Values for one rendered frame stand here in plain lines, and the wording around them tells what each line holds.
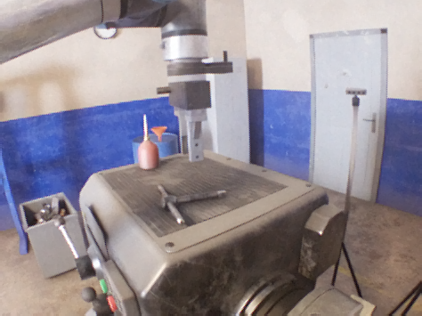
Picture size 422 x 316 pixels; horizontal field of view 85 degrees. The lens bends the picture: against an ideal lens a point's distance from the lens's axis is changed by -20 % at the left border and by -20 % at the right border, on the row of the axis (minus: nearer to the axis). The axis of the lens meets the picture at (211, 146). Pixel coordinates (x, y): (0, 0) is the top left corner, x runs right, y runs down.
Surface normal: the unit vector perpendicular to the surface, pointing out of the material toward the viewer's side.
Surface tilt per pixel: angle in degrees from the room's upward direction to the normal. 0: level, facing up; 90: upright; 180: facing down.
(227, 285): 90
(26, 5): 95
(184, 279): 90
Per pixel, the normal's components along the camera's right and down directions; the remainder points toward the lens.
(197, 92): 0.36, 0.22
